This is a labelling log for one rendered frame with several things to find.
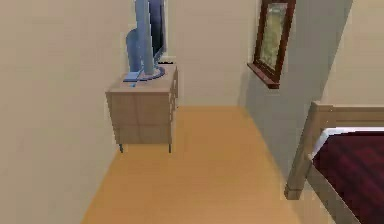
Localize light wooden chest of drawers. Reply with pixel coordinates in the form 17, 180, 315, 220
105, 64, 179, 154

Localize blue grey television set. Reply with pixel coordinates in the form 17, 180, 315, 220
122, 0, 168, 88

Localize dark red framed window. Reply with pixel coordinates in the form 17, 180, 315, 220
247, 0, 297, 90

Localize wooden bed with maroon cover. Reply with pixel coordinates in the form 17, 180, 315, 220
283, 101, 384, 224

